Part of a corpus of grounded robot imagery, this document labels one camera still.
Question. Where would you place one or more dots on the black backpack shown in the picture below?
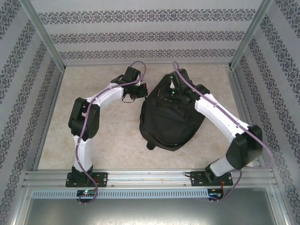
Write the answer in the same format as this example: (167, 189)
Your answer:
(168, 126)

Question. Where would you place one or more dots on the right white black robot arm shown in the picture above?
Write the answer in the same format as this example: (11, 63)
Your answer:
(243, 150)

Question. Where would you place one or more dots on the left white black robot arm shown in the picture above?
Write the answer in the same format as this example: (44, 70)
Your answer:
(82, 117)

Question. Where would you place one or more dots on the right controller board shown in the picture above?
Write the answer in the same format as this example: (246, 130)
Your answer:
(215, 193)

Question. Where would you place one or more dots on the controller board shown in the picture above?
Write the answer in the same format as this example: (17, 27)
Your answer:
(215, 193)
(86, 192)

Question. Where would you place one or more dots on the left controller board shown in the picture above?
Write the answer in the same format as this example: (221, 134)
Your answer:
(86, 192)

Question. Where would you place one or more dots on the grey sheet metal panel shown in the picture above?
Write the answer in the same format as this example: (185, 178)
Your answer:
(150, 211)

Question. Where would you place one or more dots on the right aluminium side rail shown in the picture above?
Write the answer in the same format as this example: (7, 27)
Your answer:
(232, 77)

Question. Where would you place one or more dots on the aluminium side rail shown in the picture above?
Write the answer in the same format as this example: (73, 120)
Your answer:
(232, 77)
(54, 98)

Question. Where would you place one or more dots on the left aluminium side rail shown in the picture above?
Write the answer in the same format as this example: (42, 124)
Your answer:
(54, 98)

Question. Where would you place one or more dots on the right aluminium frame post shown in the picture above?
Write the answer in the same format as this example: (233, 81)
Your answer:
(251, 32)

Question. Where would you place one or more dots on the aluminium frame post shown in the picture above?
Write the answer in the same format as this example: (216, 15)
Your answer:
(43, 35)
(251, 32)

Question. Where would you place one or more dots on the aluminium mounting rail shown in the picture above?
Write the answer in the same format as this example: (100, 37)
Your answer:
(150, 178)

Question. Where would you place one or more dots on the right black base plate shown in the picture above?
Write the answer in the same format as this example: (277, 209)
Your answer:
(197, 179)

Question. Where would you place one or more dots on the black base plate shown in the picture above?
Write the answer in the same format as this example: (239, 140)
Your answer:
(197, 179)
(102, 179)

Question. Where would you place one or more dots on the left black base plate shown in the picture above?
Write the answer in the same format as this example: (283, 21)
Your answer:
(102, 179)

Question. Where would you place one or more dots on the left aluminium frame post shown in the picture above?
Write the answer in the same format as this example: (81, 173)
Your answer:
(43, 35)

